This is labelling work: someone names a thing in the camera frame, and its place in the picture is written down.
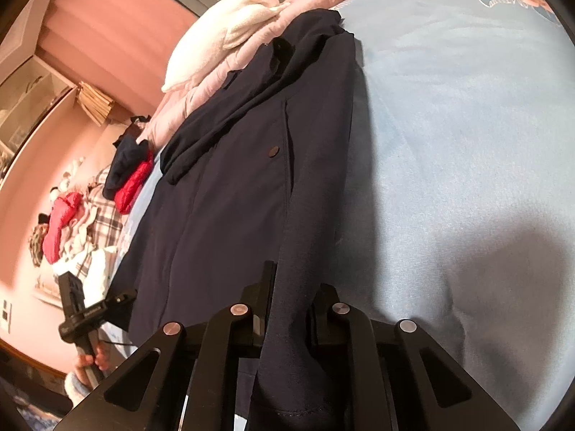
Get white fluffy blanket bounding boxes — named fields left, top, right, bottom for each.
left=161, top=0, right=288, bottom=93

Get white plush toys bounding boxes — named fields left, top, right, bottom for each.
left=54, top=157, right=86, bottom=194

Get dark brown garment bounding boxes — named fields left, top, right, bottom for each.
left=114, top=115, right=151, bottom=147

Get pink curtain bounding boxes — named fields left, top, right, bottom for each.
left=38, top=0, right=212, bottom=122

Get blue floral bed sheet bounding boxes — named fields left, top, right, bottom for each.
left=114, top=0, right=571, bottom=431

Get person's left forearm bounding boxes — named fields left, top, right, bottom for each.
left=64, top=372, right=97, bottom=407

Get green patterned garment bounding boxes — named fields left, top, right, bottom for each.
left=29, top=222, right=50, bottom=267

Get person's left hand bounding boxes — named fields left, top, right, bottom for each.
left=73, top=346, right=111, bottom=387

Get white wall shelf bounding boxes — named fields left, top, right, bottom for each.
left=0, top=9, right=77, bottom=180

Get navy zip jacket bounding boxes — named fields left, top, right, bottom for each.
left=110, top=8, right=373, bottom=431

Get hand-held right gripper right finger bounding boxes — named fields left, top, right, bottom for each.
left=310, top=284, right=524, bottom=431

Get folded navy garment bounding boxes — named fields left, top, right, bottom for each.
left=102, top=137, right=151, bottom=199

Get folded red down jacket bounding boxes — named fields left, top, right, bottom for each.
left=114, top=149, right=156, bottom=214

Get white garment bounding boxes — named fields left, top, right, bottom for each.
left=54, top=251, right=118, bottom=306

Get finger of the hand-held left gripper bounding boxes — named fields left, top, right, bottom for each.
left=104, top=289, right=138, bottom=312

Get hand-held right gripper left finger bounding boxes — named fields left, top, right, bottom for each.
left=58, top=260, right=277, bottom=431

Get pale pink clothing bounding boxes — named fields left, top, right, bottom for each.
left=63, top=222, right=97, bottom=259

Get plaid cloth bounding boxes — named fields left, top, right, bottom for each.
left=67, top=166, right=131, bottom=279

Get crumpled red down jacket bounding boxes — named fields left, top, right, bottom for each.
left=42, top=191, right=84, bottom=265

